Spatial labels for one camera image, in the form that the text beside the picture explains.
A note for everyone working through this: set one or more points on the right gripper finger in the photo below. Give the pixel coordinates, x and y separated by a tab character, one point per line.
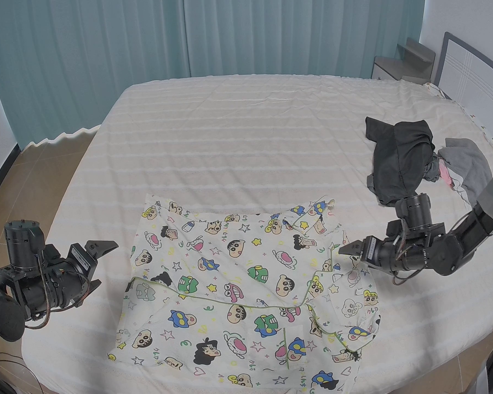
353	248

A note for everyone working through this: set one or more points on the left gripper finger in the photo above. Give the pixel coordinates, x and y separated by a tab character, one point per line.
102	248

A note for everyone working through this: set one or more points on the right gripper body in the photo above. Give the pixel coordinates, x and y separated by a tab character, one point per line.
390	257

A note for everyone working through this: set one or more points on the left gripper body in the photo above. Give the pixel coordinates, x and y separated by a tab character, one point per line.
65	289

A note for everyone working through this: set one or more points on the white printed pyjama top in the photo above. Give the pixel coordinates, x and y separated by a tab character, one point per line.
246	294

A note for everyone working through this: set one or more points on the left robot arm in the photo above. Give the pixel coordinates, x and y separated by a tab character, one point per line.
24	244

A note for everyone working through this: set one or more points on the black garment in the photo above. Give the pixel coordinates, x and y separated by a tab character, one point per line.
394	162

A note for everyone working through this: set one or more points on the pink garment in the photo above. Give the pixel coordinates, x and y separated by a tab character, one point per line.
447	177

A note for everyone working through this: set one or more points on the dark grey garment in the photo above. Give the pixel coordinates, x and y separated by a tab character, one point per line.
433	168

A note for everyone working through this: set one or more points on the bed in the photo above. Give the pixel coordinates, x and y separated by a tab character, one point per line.
246	138

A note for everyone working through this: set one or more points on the grey bedside table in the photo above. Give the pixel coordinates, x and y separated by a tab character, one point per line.
398	66

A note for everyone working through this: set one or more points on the blue-green curtain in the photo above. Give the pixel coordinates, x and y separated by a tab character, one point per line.
86	35
295	19

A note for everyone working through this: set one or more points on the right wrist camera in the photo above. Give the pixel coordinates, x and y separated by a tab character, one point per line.
394	229

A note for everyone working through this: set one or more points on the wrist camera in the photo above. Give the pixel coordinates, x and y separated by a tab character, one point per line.
394	229
56	257

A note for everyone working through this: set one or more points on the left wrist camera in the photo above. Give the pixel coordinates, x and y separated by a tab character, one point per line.
56	257

